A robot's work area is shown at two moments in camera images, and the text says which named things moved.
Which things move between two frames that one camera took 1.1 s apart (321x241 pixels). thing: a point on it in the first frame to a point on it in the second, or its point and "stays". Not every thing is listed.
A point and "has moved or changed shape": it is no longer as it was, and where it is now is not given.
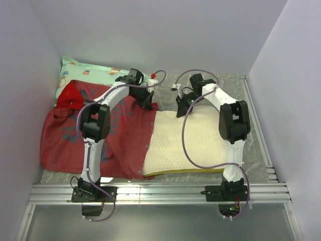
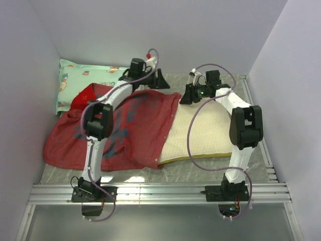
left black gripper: x=147 y=104 to x=159 y=83
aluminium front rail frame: x=258 y=194 stays
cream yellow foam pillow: x=166 y=153 has moved or changed shape
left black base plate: x=94 y=194 stays
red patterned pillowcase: x=61 y=149 has moved or changed shape
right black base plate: x=214 y=193 stays
